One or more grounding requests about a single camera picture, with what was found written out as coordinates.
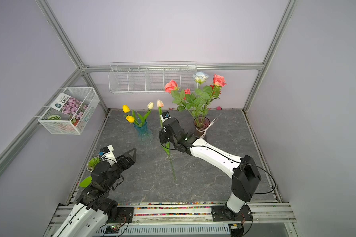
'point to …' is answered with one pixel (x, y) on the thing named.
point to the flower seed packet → (70, 106)
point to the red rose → (187, 91)
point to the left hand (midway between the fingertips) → (132, 152)
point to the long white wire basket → (151, 77)
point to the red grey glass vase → (201, 123)
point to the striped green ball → (54, 117)
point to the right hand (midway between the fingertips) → (161, 129)
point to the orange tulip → (166, 146)
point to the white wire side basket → (68, 125)
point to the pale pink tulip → (159, 104)
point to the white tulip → (150, 106)
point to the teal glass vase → (145, 138)
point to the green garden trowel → (85, 182)
